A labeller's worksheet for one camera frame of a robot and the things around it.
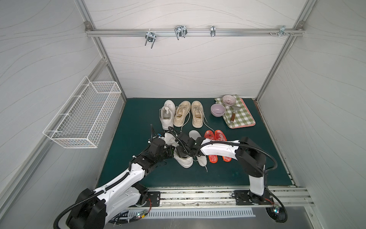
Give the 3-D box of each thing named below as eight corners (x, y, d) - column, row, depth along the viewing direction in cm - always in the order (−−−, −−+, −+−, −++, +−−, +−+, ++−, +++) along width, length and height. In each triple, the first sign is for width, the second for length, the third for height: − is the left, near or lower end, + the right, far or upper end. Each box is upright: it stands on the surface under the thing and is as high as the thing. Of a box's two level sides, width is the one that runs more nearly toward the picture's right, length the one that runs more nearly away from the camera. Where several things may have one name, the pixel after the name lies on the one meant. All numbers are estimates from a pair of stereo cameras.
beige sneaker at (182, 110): (172, 125, 105) (171, 120, 100) (180, 104, 120) (180, 98, 114) (183, 128, 104) (183, 122, 99) (191, 106, 118) (191, 100, 113)
